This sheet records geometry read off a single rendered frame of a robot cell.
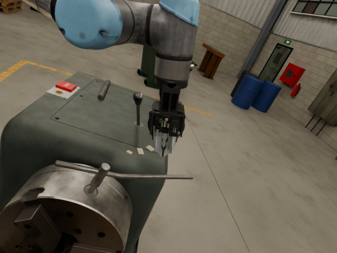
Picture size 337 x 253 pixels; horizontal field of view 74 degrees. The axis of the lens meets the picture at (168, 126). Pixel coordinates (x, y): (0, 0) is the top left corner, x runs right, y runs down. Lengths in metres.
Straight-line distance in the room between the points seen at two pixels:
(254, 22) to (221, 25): 1.57
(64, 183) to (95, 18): 0.39
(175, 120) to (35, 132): 0.41
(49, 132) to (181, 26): 0.47
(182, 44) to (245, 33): 11.31
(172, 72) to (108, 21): 0.18
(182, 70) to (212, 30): 10.66
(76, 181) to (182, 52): 0.38
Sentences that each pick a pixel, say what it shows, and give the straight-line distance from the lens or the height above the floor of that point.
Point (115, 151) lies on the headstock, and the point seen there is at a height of 1.25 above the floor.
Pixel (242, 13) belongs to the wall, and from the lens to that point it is 11.61.
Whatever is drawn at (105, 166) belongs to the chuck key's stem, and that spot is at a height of 1.32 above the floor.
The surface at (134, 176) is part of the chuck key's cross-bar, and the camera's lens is 0.56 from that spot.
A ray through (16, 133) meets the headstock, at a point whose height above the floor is 1.23.
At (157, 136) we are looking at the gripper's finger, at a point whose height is 1.40.
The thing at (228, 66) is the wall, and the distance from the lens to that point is 11.79.
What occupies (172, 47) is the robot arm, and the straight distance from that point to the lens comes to 0.44.
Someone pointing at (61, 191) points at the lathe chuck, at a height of 1.23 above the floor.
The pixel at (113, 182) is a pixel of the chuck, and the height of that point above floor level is 1.22.
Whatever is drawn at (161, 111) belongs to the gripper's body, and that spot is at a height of 1.48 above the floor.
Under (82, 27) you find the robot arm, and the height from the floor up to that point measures 1.60.
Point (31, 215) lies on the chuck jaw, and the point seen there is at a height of 1.20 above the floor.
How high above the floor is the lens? 1.66
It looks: 26 degrees down
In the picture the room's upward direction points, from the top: 23 degrees clockwise
